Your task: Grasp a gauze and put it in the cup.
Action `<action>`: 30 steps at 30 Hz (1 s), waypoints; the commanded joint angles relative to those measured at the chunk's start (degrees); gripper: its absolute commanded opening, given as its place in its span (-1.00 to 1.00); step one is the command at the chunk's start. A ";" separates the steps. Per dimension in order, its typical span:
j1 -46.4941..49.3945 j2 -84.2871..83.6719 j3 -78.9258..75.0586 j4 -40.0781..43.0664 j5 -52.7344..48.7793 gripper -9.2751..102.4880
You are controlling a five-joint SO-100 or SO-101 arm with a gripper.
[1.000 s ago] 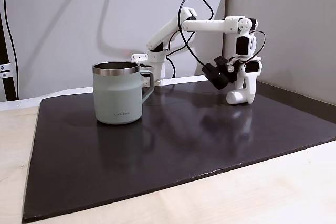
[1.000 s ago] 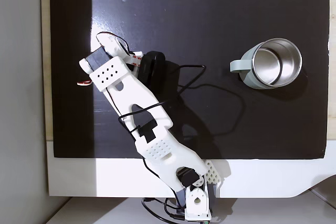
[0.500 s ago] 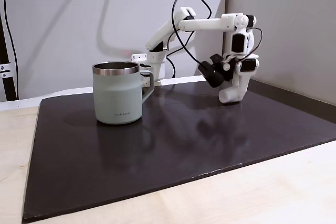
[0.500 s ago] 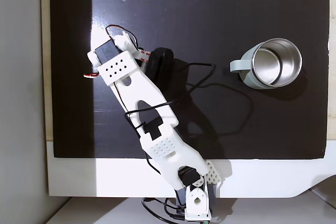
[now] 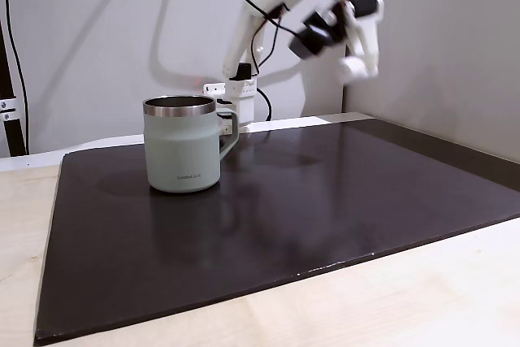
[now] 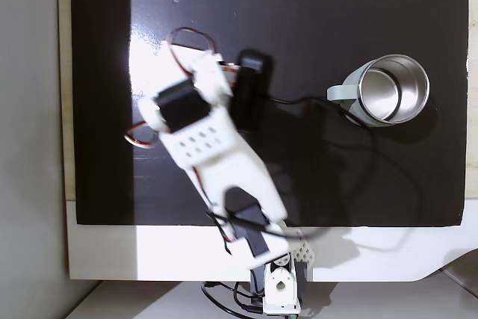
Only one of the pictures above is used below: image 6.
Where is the black camera box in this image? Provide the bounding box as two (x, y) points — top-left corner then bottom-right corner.
(236, 49), (273, 130)

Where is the black table mat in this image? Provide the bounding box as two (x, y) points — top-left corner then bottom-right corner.
(69, 0), (470, 228)

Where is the black camera cable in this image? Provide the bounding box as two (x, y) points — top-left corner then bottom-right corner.
(208, 94), (379, 247)

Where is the black power cable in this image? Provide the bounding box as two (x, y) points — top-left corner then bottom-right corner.
(200, 280), (264, 316)

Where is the steel mug with pale handle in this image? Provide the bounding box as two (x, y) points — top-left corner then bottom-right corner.
(326, 53), (431, 128)

